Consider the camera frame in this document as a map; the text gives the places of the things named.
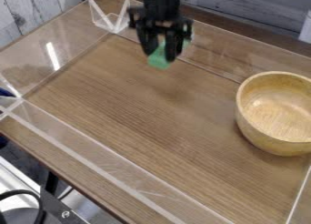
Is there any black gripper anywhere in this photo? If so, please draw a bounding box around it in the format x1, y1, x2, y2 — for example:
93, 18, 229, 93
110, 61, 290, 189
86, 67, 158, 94
129, 0, 194, 62

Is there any green rectangular block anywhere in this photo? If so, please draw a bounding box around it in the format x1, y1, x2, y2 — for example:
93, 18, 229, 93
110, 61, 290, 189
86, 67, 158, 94
146, 39, 193, 71

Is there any light wooden bowl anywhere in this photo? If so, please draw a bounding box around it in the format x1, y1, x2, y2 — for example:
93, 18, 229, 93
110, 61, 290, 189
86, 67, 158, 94
237, 71, 311, 157

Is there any blue object at edge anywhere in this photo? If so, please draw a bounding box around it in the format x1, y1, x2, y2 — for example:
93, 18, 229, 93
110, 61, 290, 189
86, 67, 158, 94
0, 87, 15, 97

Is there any black table leg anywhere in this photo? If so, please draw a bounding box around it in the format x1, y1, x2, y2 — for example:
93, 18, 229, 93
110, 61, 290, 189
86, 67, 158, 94
46, 172, 61, 196

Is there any clear acrylic tray wall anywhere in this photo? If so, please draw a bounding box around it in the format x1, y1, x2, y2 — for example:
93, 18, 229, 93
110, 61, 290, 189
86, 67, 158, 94
0, 0, 311, 224

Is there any black cable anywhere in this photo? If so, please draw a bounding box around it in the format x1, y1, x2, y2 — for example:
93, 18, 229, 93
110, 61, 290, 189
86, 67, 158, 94
0, 189, 47, 224

